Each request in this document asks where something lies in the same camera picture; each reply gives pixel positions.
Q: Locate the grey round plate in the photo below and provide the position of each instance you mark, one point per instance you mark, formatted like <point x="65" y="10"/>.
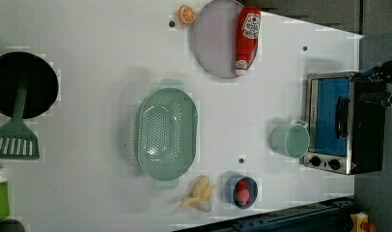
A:
<point x="214" y="37"/>

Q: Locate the red ketchup bottle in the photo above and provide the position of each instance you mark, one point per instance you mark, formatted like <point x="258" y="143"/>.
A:
<point x="248" y="29"/>

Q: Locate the red strawberry toy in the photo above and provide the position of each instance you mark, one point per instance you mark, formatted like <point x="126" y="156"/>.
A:
<point x="242" y="194"/>

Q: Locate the peeled banana toy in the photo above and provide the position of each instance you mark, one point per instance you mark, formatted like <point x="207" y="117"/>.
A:
<point x="201" y="194"/>

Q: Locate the green slotted spatula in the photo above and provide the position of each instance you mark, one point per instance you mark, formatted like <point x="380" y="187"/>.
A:
<point x="17" y="141"/>

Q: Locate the blue bowl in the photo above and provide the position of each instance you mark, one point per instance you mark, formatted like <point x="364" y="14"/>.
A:
<point x="230" y="190"/>

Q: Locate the orange slice toy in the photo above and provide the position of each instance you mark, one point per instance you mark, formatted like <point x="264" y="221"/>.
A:
<point x="186" y="15"/>

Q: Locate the mint green mug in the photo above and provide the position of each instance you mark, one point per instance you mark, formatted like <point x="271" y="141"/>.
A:
<point x="291" y="140"/>

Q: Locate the dark round object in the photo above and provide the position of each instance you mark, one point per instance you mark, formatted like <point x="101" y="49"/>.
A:
<point x="11" y="225"/>

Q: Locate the silver toaster oven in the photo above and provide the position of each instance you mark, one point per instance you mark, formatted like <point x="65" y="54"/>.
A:
<point x="346" y="124"/>

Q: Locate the green oval plastic strainer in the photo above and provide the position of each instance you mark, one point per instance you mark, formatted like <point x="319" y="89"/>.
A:
<point x="166" y="134"/>

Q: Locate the black frying pan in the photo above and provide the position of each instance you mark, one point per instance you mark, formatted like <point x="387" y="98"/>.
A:
<point x="36" y="75"/>

